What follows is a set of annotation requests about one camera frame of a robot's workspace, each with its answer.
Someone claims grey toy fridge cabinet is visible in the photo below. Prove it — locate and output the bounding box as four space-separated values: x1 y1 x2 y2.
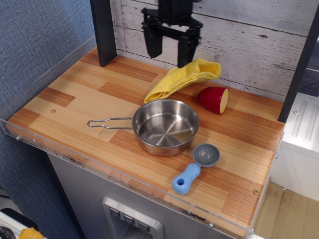
48 155 228 239

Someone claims stainless steel pot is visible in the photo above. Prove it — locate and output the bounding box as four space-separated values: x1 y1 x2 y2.
87 99 200 156

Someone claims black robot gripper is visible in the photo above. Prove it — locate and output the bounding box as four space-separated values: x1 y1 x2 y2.
142 0 203 68

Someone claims clear acrylic table guard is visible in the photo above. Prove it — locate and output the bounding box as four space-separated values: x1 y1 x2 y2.
0 33 284 235

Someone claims yellow cloth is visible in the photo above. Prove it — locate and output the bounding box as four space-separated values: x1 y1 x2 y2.
144 58 222 104

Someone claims dark grey right post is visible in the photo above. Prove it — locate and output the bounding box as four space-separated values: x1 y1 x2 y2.
278 6 319 123

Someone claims red yellow toy fruit half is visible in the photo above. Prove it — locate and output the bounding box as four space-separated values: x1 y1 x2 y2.
197 87 229 114

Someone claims black corrugated hose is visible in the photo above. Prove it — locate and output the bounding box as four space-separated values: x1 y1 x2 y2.
0 226 15 239

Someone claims blue grey toy scoop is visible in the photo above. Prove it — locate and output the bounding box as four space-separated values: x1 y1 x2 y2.
172 143 221 195

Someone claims dark grey left post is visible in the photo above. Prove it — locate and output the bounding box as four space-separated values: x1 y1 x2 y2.
90 0 117 67

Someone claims silver dispenser button panel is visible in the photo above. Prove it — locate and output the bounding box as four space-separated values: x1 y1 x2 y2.
102 196 164 239

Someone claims dark grey post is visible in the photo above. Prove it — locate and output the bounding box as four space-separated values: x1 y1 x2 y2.
278 6 319 123
90 0 117 67

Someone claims white toy sink counter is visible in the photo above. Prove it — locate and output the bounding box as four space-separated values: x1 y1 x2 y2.
270 93 319 201

